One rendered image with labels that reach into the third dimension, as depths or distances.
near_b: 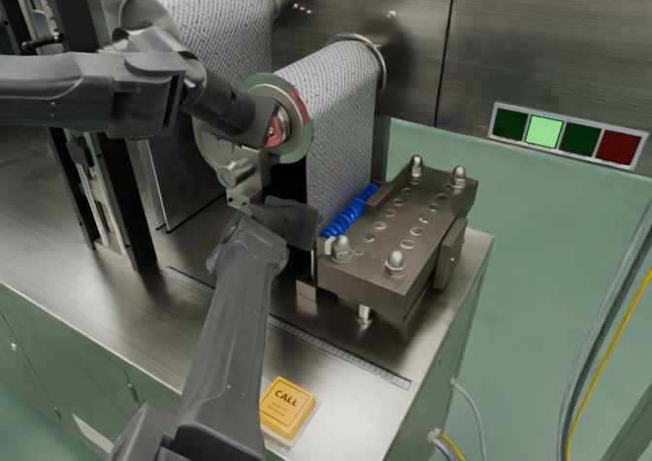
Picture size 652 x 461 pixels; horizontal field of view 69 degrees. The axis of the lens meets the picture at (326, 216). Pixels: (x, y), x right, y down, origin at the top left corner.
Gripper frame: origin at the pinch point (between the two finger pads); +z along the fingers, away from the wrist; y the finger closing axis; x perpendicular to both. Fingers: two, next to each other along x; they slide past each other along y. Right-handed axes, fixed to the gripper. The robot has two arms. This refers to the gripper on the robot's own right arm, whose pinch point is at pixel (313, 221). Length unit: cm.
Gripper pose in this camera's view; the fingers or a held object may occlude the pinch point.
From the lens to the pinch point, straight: 84.4
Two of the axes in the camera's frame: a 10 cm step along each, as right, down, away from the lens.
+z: 4.4, -0.1, 9.0
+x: 2.6, -9.6, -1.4
